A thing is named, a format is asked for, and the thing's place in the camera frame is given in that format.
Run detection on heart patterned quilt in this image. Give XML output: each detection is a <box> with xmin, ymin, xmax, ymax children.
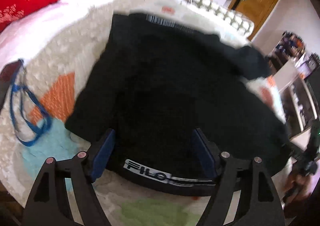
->
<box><xmin>0</xmin><ymin>0</ymin><xmax>288</xmax><ymax>226</ymax></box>

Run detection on green white bolster pillow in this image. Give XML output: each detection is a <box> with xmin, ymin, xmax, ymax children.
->
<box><xmin>185</xmin><ymin>0</ymin><xmax>254</xmax><ymax>37</ymax></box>

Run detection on blue lanyard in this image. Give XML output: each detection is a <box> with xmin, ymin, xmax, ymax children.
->
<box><xmin>9</xmin><ymin>59</ymin><xmax>53</xmax><ymax>147</ymax></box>

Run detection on white bed sheet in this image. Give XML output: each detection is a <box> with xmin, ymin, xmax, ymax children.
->
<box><xmin>0</xmin><ymin>0</ymin><xmax>115</xmax><ymax>68</ymax></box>

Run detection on right hand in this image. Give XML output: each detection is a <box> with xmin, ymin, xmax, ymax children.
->
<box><xmin>284</xmin><ymin>172</ymin><xmax>312</xmax><ymax>205</ymax></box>

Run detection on dark red box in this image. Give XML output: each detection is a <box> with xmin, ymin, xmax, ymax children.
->
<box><xmin>0</xmin><ymin>59</ymin><xmax>23</xmax><ymax>110</ymax></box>

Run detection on black pants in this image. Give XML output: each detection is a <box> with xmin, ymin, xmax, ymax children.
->
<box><xmin>65</xmin><ymin>14</ymin><xmax>290</xmax><ymax>195</ymax></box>

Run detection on white shelf unit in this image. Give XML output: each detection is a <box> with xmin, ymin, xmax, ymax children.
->
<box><xmin>266</xmin><ymin>31</ymin><xmax>319</xmax><ymax>138</ymax></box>

